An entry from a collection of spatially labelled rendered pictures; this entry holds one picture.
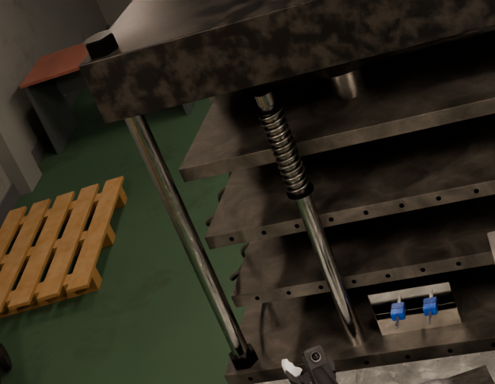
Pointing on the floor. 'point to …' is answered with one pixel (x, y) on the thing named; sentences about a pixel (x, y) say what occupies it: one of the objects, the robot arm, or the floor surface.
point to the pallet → (52, 248)
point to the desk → (58, 62)
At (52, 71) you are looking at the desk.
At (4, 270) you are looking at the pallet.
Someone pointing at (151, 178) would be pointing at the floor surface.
